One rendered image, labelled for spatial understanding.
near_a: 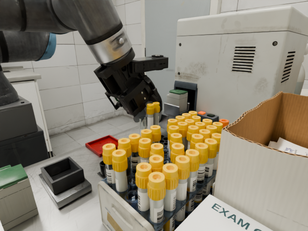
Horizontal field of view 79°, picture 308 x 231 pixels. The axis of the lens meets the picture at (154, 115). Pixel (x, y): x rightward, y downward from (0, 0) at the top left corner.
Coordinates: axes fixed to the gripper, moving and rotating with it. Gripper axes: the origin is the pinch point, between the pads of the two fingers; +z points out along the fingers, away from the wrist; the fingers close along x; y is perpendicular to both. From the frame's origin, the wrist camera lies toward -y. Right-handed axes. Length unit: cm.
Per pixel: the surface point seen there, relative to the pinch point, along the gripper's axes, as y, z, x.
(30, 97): 10, 22, -158
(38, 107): 11, 33, -158
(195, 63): -17.4, -5.9, 3.0
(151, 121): 5.4, -6.4, 5.9
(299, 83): -44, 19, 23
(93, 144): 15.9, -4.0, -6.4
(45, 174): 25.3, -13.2, 2.9
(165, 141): 5.5, -0.4, 7.6
